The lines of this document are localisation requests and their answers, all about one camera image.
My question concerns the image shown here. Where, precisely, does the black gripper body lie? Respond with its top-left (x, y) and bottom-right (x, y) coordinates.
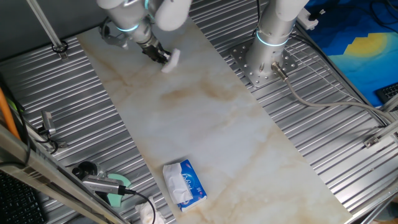
top-left (141, 42), bottom-right (167, 62)

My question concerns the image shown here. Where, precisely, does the aluminium pole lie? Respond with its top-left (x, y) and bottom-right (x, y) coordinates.
top-left (26, 0), bottom-right (69, 60)

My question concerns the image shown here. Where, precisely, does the blue tissue pack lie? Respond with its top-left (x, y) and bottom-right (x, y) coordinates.
top-left (162, 159), bottom-right (208, 213)

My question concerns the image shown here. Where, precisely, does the white power strip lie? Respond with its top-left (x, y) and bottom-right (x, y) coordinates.
top-left (295, 7), bottom-right (320, 31)

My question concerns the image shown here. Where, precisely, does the green disc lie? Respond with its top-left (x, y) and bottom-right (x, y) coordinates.
top-left (105, 172), bottom-right (132, 208)

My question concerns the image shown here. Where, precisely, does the black plug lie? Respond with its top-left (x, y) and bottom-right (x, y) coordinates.
top-left (307, 8), bottom-right (326, 22)

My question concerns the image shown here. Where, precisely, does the crumpled white tissue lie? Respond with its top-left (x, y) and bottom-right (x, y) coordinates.
top-left (135, 195), bottom-right (167, 224)

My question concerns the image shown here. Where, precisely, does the orange pole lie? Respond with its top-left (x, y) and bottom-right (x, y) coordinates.
top-left (0, 86), bottom-right (22, 141)

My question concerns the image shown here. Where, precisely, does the blue and yellow mat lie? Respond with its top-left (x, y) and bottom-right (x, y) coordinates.
top-left (303, 0), bottom-right (398, 108)

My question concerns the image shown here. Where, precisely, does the large black keyboard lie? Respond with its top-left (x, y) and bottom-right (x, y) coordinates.
top-left (0, 170), bottom-right (47, 224)

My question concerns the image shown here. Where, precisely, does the small black keyboard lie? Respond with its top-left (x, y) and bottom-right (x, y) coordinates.
top-left (374, 82), bottom-right (398, 104)

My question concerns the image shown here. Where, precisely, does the aluminium strut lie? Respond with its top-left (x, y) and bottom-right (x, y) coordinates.
top-left (374, 118), bottom-right (398, 141)
top-left (379, 93), bottom-right (398, 113)

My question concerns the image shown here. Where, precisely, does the black ring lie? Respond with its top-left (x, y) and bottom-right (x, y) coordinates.
top-left (51, 40), bottom-right (69, 54)

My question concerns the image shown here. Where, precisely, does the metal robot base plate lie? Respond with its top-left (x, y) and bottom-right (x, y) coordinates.
top-left (229, 40), bottom-right (299, 88)

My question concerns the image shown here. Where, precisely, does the black round mount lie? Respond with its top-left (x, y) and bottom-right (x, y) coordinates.
top-left (72, 161), bottom-right (103, 181)

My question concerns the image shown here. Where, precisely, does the silver ribbed camera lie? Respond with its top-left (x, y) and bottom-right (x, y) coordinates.
top-left (81, 174), bottom-right (127, 196)

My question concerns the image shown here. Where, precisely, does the black cable of small camera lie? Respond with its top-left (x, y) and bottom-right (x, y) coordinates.
top-left (0, 74), bottom-right (60, 166)

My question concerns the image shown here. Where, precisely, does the aluminium frame bar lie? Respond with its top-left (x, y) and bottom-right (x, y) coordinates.
top-left (0, 124), bottom-right (131, 224)

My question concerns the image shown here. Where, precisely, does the thick grey cable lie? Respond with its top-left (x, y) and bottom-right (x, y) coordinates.
top-left (271, 62), bottom-right (394, 125)

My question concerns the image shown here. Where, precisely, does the metal corner bracket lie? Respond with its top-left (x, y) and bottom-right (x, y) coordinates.
top-left (363, 135), bottom-right (381, 149)

